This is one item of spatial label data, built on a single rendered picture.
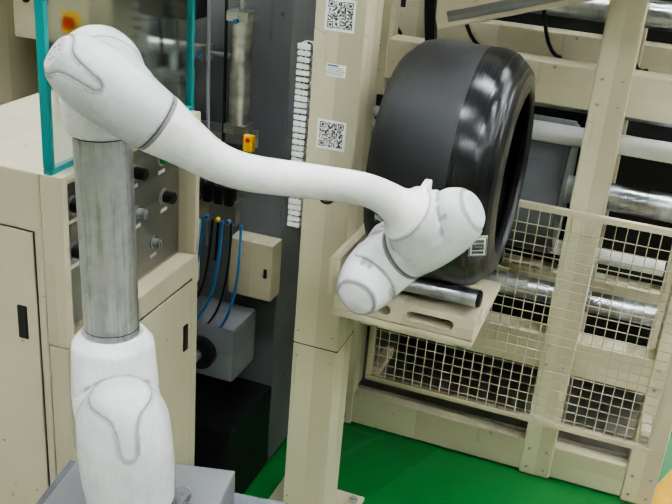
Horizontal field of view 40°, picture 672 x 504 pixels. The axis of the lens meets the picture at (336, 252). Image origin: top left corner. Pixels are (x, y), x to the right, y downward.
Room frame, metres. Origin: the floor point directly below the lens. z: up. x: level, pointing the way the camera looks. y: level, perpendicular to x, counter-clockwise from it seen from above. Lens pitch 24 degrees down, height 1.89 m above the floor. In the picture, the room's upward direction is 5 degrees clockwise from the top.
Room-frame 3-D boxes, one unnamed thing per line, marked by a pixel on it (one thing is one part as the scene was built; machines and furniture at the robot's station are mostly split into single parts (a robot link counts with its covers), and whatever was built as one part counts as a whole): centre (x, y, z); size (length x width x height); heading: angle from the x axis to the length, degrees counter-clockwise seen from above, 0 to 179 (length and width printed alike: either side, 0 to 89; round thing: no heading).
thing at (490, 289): (2.19, -0.23, 0.80); 0.37 x 0.36 x 0.02; 161
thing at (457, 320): (2.06, -0.19, 0.83); 0.36 x 0.09 x 0.06; 71
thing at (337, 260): (2.25, -0.06, 0.90); 0.40 x 0.03 x 0.10; 161
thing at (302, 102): (2.25, 0.11, 1.19); 0.05 x 0.04 x 0.48; 161
